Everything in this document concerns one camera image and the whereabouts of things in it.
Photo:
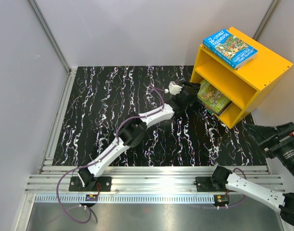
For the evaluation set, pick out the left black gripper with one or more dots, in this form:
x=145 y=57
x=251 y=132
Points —
x=196 y=86

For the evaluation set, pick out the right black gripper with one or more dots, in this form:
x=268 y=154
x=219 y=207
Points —
x=286 y=133

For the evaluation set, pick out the green 65-storey treehouse book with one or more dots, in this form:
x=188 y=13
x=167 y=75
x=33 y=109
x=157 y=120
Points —
x=210 y=96

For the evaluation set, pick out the dark tale of two cities book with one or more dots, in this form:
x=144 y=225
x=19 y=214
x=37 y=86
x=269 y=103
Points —
x=221 y=107

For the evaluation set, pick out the blue 26-storey treehouse book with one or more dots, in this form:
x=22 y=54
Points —
x=231 y=46

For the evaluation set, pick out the blue back-cover book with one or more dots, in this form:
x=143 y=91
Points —
x=222 y=57

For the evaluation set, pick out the green 104-storey treehouse book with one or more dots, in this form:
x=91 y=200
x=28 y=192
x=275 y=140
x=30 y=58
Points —
x=213 y=112

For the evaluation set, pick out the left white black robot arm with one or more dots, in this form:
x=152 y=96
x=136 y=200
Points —
x=131 y=131

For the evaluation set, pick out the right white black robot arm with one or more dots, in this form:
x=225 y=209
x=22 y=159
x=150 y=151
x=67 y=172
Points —
x=282 y=203

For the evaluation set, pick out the yellow wooden shelf box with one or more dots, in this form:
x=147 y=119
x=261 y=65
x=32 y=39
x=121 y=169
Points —
x=246 y=86

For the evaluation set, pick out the black marble pattern mat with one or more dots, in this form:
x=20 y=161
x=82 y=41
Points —
x=102 y=98

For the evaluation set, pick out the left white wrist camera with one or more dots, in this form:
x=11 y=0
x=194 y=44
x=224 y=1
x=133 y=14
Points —
x=173 y=88

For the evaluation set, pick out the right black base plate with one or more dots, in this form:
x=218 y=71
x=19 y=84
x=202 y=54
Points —
x=203 y=184

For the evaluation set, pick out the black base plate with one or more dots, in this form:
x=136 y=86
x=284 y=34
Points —
x=203 y=184
x=102 y=184

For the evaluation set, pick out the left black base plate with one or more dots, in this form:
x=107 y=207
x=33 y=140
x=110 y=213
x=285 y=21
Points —
x=102 y=184

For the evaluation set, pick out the aluminium rail frame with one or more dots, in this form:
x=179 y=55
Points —
x=231 y=211

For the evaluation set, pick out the white slotted cable duct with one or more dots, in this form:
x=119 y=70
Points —
x=126 y=198

